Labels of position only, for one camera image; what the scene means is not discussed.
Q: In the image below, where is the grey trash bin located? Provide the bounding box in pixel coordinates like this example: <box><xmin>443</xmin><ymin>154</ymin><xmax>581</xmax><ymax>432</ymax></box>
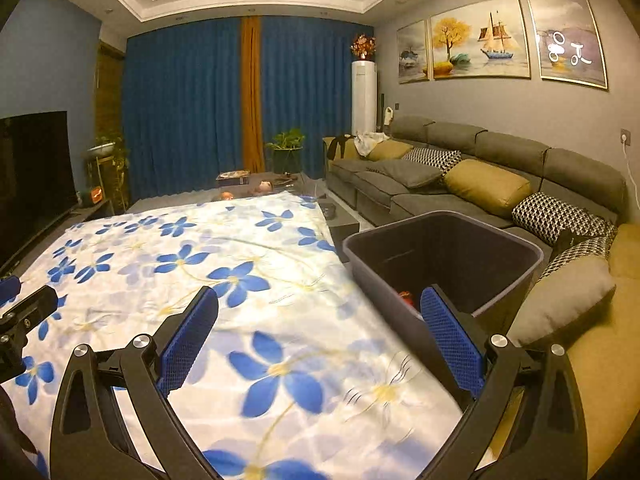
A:
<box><xmin>343</xmin><ymin>210</ymin><xmax>544</xmax><ymax>408</ymax></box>

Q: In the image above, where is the black television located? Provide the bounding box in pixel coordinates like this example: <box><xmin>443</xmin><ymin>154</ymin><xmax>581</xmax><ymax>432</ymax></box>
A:
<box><xmin>0</xmin><ymin>110</ymin><xmax>77</xmax><ymax>269</ymax></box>

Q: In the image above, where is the dark tv cabinet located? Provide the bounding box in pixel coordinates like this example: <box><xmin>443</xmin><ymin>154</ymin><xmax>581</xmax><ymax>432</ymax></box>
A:
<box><xmin>1</xmin><ymin>200</ymin><xmax>115</xmax><ymax>278</ymax></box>

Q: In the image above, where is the grey near pillow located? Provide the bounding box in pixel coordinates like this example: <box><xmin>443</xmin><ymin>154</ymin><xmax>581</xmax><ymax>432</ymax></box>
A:
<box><xmin>506</xmin><ymin>255</ymin><xmax>616</xmax><ymax>350</ymax></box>

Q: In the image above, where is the plant on stand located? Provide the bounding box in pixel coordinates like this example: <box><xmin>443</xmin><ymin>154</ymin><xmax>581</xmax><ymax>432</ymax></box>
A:
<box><xmin>85</xmin><ymin>131</ymin><xmax>131</xmax><ymax>214</ymax></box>

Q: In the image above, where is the floral blue white tablecloth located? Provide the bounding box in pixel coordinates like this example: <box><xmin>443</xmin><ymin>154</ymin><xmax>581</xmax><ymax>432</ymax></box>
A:
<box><xmin>6</xmin><ymin>193</ymin><xmax>461</xmax><ymax>479</ymax></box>

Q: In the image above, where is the black white patterned pillow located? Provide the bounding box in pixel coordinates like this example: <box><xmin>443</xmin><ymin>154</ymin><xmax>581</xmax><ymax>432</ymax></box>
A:
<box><xmin>512</xmin><ymin>192</ymin><xmax>616</xmax><ymax>246</ymax></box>

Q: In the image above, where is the grey sectional sofa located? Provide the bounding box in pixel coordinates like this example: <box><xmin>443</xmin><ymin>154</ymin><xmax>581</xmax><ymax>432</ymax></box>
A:
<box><xmin>326</xmin><ymin>116</ymin><xmax>639</xmax><ymax>479</ymax></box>

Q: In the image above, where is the mustard yellow cushion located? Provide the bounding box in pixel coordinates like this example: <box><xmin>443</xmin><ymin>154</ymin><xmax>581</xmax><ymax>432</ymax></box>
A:
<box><xmin>444</xmin><ymin>159</ymin><xmax>533</xmax><ymax>218</ymax></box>

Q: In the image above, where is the blue curtain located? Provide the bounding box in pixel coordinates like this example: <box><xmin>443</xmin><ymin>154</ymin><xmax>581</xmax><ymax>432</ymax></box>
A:
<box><xmin>122</xmin><ymin>16</ymin><xmax>373</xmax><ymax>200</ymax></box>

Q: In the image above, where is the grey flat cushion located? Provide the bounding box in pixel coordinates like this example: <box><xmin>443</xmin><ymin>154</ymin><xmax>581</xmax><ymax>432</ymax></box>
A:
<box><xmin>369</xmin><ymin>159</ymin><xmax>442</xmax><ymax>190</ymax></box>

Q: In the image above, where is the far patterned pillow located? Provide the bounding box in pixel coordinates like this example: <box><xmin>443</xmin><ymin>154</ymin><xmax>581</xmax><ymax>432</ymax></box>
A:
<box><xmin>402</xmin><ymin>148</ymin><xmax>462</xmax><ymax>176</ymax></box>

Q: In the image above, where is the orange curtain strip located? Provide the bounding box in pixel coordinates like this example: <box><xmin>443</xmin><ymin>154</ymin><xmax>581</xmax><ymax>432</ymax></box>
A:
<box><xmin>240</xmin><ymin>16</ymin><xmax>266</xmax><ymax>172</ymax></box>

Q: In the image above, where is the green potted plant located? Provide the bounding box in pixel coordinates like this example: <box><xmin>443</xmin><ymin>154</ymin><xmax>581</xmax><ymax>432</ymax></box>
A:
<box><xmin>266</xmin><ymin>128</ymin><xmax>305</xmax><ymax>174</ymax></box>

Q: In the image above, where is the far mustard cushion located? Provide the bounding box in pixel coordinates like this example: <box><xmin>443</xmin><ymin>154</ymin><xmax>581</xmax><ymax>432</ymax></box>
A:
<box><xmin>368</xmin><ymin>139</ymin><xmax>414</xmax><ymax>162</ymax></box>

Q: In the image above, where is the white cloth on sofa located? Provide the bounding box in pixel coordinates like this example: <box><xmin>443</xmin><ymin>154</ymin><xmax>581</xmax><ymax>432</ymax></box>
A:
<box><xmin>354</xmin><ymin>131</ymin><xmax>390</xmax><ymax>157</ymax></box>

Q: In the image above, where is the right purple landscape painting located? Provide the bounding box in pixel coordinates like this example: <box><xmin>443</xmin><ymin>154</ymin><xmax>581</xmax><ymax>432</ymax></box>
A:
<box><xmin>527</xmin><ymin>0</ymin><xmax>608</xmax><ymax>90</ymax></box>

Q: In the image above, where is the white standing air conditioner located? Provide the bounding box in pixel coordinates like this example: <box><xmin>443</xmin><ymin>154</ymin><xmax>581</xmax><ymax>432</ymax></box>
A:
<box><xmin>352</xmin><ymin>61</ymin><xmax>376</xmax><ymax>134</ymax></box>

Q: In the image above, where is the sailboat tree painting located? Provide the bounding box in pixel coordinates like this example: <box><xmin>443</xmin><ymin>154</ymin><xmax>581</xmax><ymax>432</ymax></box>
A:
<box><xmin>428</xmin><ymin>0</ymin><xmax>530</xmax><ymax>79</ymax></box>

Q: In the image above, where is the small left landscape painting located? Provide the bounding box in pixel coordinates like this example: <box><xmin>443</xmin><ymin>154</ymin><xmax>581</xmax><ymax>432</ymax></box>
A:
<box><xmin>396</xmin><ymin>20</ymin><xmax>428</xmax><ymax>84</ymax></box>

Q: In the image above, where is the artificial flower arrangement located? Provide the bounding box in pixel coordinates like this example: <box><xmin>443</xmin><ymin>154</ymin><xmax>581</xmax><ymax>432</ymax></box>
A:
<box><xmin>350</xmin><ymin>34</ymin><xmax>376</xmax><ymax>61</ymax></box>

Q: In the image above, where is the white charging cable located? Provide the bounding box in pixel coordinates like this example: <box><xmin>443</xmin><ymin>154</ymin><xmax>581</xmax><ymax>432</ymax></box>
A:
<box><xmin>622</xmin><ymin>138</ymin><xmax>640</xmax><ymax>201</ymax></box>

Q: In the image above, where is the wall power socket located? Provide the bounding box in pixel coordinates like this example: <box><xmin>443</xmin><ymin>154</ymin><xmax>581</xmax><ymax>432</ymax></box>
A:
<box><xmin>620</xmin><ymin>129</ymin><xmax>630</xmax><ymax>148</ymax></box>

